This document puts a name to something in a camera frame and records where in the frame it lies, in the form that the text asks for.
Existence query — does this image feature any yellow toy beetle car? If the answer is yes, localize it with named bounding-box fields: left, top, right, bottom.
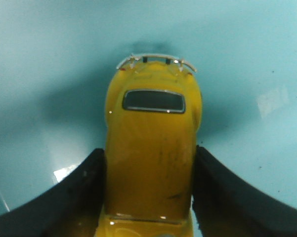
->
left=95, top=54, right=202, bottom=237

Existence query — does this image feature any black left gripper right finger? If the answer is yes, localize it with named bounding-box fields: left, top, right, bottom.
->
left=192, top=146, right=297, bottom=237

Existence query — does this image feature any light blue plastic box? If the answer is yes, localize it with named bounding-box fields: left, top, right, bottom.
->
left=0, top=0, right=297, bottom=214

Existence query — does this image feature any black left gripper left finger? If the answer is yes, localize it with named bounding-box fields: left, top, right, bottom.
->
left=0, top=149, right=105, bottom=237

